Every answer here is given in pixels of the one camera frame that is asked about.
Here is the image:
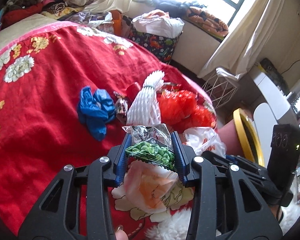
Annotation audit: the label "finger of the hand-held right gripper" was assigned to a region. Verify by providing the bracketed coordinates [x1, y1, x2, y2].
[202, 150, 270, 188]

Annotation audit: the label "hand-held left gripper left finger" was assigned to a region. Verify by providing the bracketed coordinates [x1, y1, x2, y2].
[17, 132, 131, 240]

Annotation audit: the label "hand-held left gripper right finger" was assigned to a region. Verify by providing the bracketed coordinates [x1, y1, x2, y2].
[170, 131, 283, 240]

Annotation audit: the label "green pea snack packet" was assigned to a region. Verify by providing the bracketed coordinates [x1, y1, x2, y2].
[122, 124, 177, 173]

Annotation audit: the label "red bin with yellow rim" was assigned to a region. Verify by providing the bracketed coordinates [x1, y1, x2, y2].
[217, 109, 265, 166]

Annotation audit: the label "translucent orange tinted plastic bag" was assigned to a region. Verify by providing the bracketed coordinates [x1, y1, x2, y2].
[124, 162, 178, 212]

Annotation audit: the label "red mesh bag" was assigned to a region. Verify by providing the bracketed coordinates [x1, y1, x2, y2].
[157, 90, 215, 130]

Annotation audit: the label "white foam fruit net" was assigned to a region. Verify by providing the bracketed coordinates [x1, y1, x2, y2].
[126, 71, 165, 130]

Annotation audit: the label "person's left hand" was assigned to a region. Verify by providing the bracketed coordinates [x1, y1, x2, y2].
[114, 226, 128, 240]

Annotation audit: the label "purple brown candy wrapper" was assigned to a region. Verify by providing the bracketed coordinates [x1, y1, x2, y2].
[115, 91, 129, 120]

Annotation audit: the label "white desk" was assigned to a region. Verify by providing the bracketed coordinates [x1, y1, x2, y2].
[252, 69, 300, 130]

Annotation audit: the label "white fluffy cloth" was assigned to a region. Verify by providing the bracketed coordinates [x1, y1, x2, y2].
[146, 200, 300, 240]

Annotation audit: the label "black items on desk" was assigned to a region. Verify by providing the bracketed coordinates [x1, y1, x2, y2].
[259, 58, 288, 90]

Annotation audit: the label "red floral blanket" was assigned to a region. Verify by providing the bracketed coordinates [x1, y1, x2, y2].
[0, 21, 218, 240]

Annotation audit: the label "dinosaur print fabric bag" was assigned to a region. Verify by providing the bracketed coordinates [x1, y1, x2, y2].
[129, 22, 179, 64]

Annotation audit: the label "large white plastic bag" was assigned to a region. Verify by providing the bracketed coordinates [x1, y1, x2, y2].
[132, 10, 185, 40]

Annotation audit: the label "orange patterned blanket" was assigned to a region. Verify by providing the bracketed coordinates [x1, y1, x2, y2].
[187, 6, 229, 39]

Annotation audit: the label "pale purple cloth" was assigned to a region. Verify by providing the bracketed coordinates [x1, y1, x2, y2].
[70, 11, 113, 28]

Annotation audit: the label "beige bed sheet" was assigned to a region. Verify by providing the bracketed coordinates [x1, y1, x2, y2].
[0, 14, 55, 55]

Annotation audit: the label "white wire stool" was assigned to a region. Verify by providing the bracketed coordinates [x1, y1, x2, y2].
[202, 67, 240, 109]

